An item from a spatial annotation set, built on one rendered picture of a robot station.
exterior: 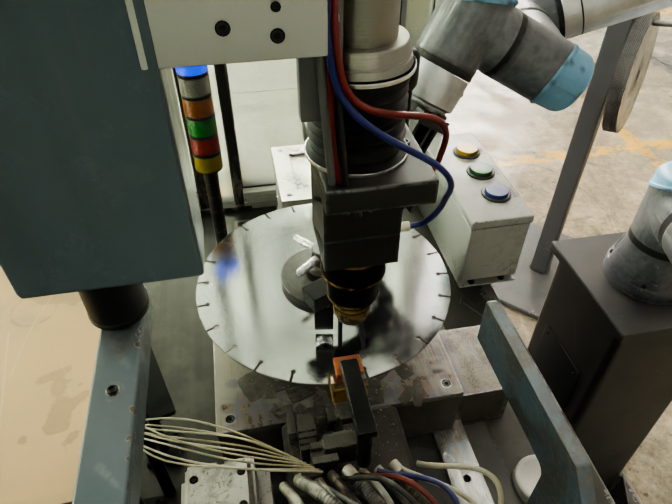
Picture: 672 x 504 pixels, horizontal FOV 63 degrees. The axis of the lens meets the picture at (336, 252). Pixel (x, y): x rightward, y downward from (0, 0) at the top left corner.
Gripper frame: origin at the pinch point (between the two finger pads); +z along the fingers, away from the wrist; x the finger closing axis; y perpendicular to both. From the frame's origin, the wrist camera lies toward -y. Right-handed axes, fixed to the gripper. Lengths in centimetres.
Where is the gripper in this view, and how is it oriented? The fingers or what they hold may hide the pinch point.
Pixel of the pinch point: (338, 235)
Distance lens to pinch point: 73.0
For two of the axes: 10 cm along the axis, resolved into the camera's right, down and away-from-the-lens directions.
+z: -4.6, 8.2, 3.5
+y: 2.5, 5.0, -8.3
